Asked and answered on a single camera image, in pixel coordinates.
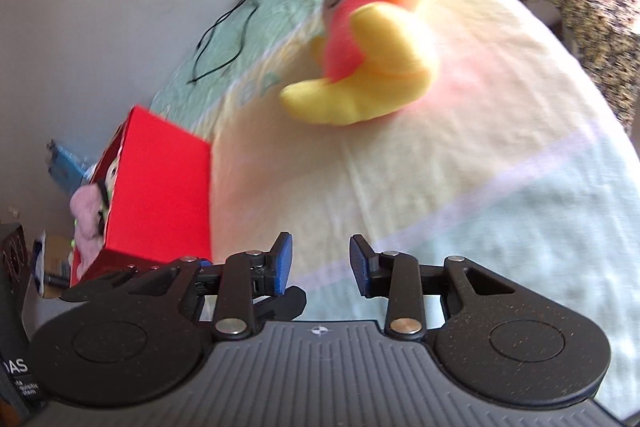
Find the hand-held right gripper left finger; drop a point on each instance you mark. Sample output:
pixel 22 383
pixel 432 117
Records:
pixel 283 263

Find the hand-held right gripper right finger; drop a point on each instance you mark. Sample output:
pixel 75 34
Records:
pixel 358 264

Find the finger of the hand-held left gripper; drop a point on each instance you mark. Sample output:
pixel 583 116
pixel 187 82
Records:
pixel 285 302
pixel 105 284

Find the red cardboard box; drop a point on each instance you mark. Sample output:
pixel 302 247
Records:
pixel 155 187

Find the yellow plush bear red shirt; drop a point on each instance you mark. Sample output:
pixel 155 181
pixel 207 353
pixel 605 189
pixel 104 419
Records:
pixel 380 37

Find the brown cardboard box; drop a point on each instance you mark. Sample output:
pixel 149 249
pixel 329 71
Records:
pixel 52 264

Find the pink plush toy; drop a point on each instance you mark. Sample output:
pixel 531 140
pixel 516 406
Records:
pixel 90 217

